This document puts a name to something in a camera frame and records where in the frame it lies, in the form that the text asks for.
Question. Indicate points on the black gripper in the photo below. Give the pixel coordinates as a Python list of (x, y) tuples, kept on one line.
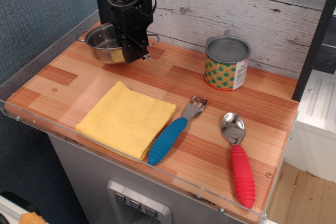
[(132, 18)]

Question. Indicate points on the silver pot with handles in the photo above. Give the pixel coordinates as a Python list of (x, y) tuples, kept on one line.
[(105, 43)]

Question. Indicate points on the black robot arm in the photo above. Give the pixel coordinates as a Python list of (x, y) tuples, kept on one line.
[(131, 19)]

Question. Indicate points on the yellow folded cloth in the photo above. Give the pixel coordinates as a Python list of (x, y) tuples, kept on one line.
[(126, 121)]

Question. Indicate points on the patterned tin can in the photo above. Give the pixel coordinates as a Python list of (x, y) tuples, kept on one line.
[(226, 62)]

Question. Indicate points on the clear acrylic edge guard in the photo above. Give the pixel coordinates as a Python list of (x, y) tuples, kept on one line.
[(53, 82)]

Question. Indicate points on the grey toy kitchen cabinet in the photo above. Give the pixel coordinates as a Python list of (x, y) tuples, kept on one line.
[(110, 191)]

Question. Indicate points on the orange object bottom left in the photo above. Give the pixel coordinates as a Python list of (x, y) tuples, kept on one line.
[(31, 218)]

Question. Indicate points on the fork with blue handle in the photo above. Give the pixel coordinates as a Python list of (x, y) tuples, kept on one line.
[(169, 135)]

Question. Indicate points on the spoon with red handle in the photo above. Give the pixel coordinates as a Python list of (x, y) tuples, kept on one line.
[(233, 130)]

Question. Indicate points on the black vertical post right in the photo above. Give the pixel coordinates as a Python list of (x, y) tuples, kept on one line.
[(312, 54)]

